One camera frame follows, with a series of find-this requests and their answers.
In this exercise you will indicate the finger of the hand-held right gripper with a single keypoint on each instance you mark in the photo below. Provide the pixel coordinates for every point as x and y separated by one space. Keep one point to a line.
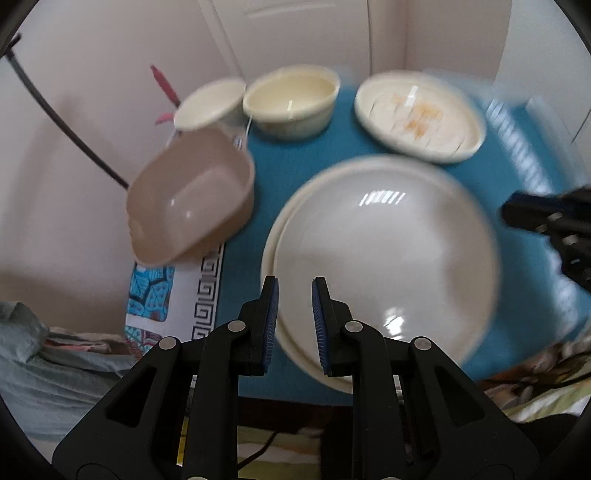
572 249
526 210

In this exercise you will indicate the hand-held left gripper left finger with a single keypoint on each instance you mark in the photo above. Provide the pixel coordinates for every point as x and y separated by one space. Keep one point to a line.
271 318

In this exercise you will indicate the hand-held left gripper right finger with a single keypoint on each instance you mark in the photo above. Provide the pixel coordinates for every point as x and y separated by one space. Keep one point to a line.
319 318

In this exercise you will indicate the large white plate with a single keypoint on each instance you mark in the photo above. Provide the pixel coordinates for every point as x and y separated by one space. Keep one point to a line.
383 258

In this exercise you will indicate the brown bowl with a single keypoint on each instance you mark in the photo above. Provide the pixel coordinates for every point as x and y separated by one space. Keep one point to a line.
189 198

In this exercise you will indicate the white plate with orange pattern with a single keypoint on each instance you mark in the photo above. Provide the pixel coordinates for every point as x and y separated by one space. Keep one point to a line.
415 115

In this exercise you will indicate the cream bowl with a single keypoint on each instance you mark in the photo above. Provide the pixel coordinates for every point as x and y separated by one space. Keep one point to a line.
291 99

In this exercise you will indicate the small white bowl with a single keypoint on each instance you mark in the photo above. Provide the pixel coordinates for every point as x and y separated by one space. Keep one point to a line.
207 104

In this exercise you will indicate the floral blanket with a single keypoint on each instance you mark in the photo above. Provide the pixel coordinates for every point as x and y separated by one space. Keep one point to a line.
545 392

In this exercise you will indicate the teal patterned tablecloth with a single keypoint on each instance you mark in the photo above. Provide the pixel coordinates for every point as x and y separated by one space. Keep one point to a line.
277 161

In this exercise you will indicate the grey-blue cloth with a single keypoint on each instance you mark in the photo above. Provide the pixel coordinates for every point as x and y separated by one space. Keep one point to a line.
41 369

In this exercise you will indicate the white door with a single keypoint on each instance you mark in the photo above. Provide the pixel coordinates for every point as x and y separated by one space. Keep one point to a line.
300 27

